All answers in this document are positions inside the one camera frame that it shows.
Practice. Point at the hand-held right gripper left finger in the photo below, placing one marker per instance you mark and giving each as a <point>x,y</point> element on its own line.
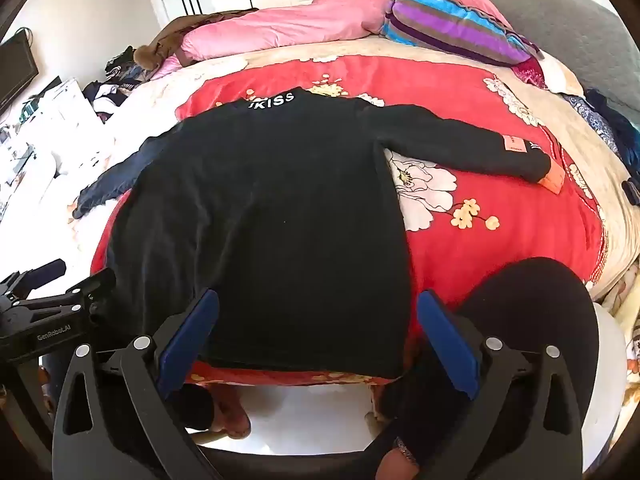
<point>192,342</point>

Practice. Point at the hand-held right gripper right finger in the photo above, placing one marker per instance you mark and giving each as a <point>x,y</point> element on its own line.
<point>447,347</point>

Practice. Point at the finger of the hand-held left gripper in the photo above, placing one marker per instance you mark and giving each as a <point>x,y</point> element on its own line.
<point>92,287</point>
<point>47,269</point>

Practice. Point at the black t-shirt with print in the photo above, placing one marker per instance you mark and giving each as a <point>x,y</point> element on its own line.
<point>260,235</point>

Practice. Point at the pile of clothes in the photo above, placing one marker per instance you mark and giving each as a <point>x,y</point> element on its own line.
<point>117,85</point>

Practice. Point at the person's right leg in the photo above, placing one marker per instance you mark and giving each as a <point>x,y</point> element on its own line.
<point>530,300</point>

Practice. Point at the red floral blanket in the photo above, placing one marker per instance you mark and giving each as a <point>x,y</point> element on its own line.
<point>500,260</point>

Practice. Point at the white rounded object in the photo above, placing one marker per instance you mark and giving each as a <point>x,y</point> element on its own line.
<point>607,340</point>

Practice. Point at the black flat screen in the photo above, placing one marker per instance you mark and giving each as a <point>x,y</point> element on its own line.
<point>15,70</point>

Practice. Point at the brown fur-trimmed coat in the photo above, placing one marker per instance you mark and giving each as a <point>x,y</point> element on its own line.
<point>175,35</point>

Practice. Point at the blue patterned cloth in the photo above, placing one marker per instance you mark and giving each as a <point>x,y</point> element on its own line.
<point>600,120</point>

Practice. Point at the magenta cloth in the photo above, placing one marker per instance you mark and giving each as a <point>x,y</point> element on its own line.
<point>530,72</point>

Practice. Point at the striped fleece blanket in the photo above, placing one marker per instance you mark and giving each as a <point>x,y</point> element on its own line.
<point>450,20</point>

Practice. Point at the pink quilt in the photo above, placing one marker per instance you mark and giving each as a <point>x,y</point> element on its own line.
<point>300,25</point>

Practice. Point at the grey padded headboard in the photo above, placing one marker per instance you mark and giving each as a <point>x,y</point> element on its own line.
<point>575,25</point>

